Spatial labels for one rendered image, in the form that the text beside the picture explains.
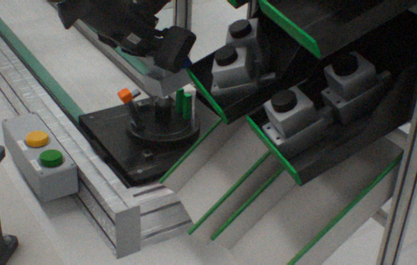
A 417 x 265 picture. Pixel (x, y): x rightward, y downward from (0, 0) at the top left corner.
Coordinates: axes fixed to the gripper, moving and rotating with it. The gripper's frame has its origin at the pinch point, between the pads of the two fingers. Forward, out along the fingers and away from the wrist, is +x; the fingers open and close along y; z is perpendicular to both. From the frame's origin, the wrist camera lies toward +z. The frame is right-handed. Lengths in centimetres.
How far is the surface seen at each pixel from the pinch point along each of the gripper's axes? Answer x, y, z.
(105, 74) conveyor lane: 28, 48, -5
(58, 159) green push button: 4.4, 16.9, -23.7
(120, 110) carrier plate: 17.4, 24.2, -11.2
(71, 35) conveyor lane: 29, 71, 0
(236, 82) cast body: -3.6, -19.2, -1.0
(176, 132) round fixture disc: 18.8, 8.9, -10.0
